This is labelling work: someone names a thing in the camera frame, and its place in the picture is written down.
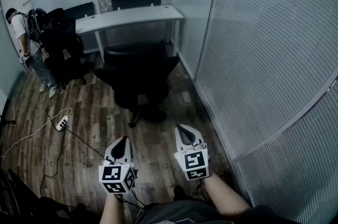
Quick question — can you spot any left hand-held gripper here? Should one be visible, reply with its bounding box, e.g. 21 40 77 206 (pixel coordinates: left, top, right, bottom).
98 136 138 194

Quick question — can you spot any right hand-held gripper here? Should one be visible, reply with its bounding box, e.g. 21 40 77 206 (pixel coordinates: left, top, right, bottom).
174 124 211 181

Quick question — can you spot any black mesh office chair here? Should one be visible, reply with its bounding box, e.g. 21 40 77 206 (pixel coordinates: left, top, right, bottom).
93 40 181 129

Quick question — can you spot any person's left forearm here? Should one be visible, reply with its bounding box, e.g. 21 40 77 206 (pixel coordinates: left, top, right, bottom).
99 191 138 224

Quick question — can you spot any person's right forearm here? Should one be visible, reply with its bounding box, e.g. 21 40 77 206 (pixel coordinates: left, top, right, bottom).
202 172 251 218

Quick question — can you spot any person's black shoe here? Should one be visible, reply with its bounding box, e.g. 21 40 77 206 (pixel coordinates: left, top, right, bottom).
172 185 187 202

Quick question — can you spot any white power strip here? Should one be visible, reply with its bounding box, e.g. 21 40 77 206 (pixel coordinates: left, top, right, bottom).
55 116 70 132

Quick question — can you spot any person's dark clothing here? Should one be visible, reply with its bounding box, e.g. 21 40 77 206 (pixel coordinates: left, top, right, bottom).
134 199 301 224

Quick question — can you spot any black bag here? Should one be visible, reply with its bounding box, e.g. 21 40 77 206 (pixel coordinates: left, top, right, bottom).
0 169 89 224

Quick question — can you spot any white desk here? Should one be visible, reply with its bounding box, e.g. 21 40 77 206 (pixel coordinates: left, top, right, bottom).
74 5 185 63

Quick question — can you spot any black desk divider panel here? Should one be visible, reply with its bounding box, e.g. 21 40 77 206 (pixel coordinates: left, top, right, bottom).
62 2 96 21
111 0 162 11

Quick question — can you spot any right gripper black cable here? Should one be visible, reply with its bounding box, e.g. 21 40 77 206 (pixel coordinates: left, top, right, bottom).
192 178 210 203

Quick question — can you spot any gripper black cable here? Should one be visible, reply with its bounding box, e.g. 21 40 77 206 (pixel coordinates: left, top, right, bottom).
115 190 157 211
192 178 210 203

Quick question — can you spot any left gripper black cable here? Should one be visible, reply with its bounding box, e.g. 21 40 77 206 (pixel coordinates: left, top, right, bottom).
115 190 157 211

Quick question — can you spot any black floor cable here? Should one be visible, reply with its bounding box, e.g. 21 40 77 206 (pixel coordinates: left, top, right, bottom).
39 96 106 192

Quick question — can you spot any white cable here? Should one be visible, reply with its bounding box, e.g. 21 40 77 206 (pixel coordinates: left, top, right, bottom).
0 107 73 161

